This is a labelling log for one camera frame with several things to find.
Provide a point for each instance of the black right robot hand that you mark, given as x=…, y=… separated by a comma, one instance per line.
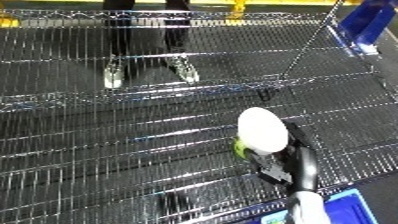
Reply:
x=303, y=166

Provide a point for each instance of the white paper cup green band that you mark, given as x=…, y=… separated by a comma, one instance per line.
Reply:
x=262, y=130

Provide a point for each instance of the pale right robot arm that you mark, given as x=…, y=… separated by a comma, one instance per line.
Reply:
x=308, y=210

